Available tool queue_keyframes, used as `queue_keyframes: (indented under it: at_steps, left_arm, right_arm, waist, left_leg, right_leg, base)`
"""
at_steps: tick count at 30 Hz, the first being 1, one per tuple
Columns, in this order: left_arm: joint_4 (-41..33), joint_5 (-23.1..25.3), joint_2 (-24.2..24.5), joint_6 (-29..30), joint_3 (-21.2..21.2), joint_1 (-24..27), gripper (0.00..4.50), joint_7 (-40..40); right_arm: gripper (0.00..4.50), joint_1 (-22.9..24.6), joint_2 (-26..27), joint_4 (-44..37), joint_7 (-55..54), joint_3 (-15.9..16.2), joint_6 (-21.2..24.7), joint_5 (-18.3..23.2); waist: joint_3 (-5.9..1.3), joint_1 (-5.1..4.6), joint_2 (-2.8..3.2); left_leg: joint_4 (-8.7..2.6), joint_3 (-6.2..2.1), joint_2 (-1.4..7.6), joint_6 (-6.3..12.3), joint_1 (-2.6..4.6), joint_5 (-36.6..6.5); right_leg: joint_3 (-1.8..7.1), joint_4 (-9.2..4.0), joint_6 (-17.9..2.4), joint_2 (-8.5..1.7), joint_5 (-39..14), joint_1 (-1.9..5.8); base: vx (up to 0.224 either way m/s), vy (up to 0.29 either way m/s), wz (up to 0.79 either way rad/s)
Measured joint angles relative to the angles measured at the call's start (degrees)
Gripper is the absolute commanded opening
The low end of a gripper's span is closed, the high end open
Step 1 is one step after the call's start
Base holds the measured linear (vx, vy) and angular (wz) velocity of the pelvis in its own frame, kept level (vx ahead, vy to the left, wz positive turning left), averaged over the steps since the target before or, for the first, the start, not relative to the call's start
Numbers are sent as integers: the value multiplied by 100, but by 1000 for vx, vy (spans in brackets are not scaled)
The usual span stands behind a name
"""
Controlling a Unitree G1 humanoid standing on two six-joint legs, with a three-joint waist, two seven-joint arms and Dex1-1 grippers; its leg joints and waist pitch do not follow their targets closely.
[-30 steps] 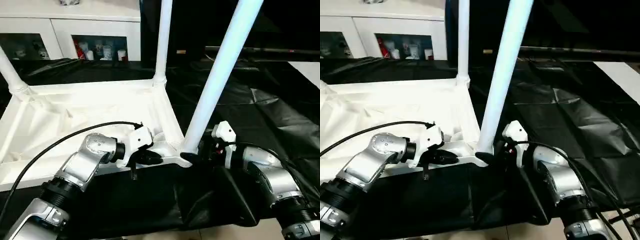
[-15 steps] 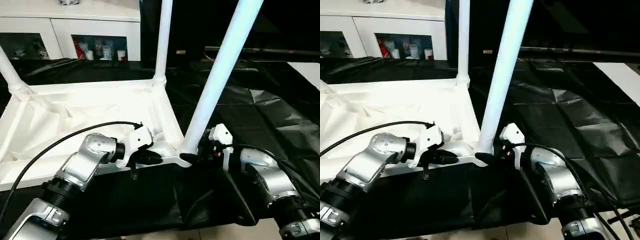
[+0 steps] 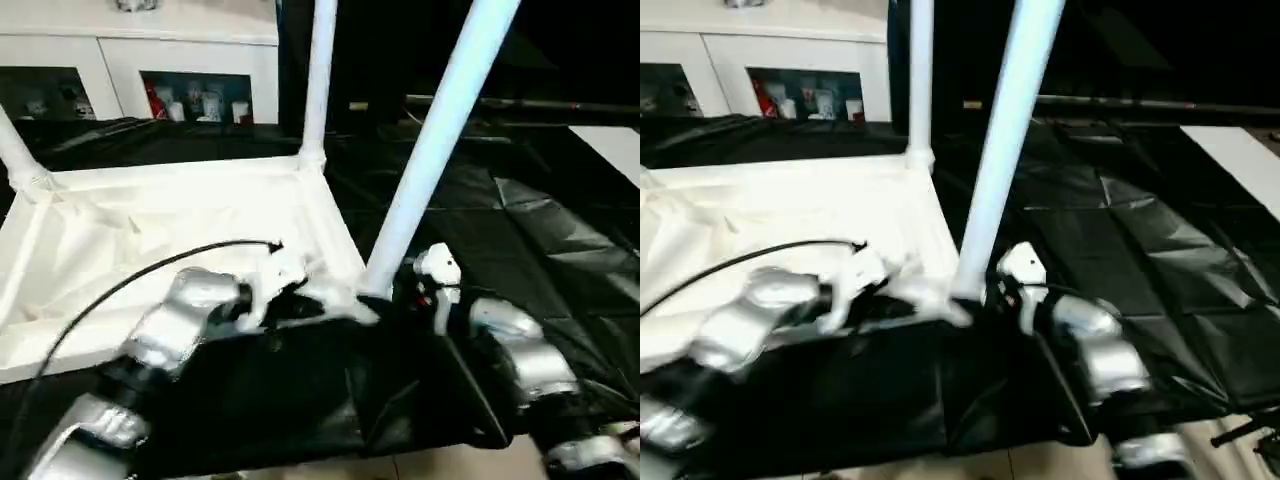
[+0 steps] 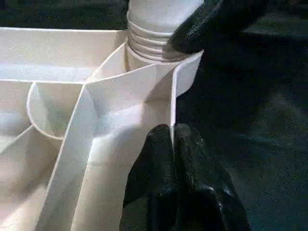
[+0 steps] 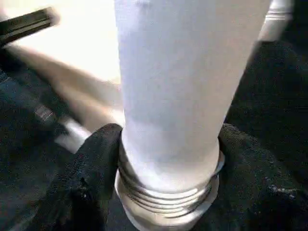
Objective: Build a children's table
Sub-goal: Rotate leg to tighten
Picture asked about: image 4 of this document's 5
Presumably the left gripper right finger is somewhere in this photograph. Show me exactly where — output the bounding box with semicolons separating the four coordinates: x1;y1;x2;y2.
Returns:
173;124;251;231

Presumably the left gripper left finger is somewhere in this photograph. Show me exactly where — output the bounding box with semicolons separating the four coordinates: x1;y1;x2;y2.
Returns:
122;123;178;231

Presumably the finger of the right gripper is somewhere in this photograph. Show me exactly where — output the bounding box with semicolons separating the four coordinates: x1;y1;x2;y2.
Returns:
166;0;265;55

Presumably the white plastic table leg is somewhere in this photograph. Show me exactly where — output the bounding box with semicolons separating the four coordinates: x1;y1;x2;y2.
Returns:
126;0;205;61

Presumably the white plastic table top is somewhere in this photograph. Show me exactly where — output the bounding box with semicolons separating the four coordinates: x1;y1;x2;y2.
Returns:
0;26;205;231

